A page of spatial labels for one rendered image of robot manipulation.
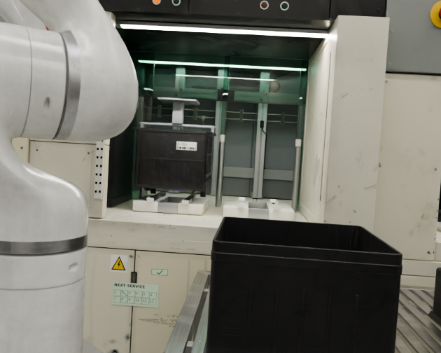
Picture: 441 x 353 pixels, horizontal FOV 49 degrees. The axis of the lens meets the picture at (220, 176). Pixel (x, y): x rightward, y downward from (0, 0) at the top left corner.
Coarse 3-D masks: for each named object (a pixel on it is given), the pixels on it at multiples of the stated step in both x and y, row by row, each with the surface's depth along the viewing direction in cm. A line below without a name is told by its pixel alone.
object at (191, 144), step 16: (176, 112) 150; (144, 128) 143; (144, 144) 143; (160, 144) 143; (176, 144) 142; (192, 144) 142; (208, 144) 145; (144, 160) 143; (160, 160) 143; (176, 160) 143; (192, 160) 142; (208, 160) 149; (144, 176) 144; (160, 176) 143; (176, 176) 143; (192, 176) 143; (208, 176) 153; (160, 192) 161; (192, 192) 143
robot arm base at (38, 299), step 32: (0, 256) 49; (32, 256) 49; (64, 256) 51; (0, 288) 49; (32, 288) 49; (64, 288) 51; (0, 320) 49; (32, 320) 49; (64, 320) 52; (0, 352) 49; (32, 352) 50; (64, 352) 52
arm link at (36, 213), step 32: (0, 32) 47; (32, 32) 50; (0, 64) 46; (32, 64) 48; (64, 64) 49; (0, 96) 46; (32, 96) 48; (64, 96) 50; (0, 128) 47; (32, 128) 50; (0, 160) 47; (0, 192) 48; (32, 192) 48; (64, 192) 52; (0, 224) 49; (32, 224) 49; (64, 224) 51
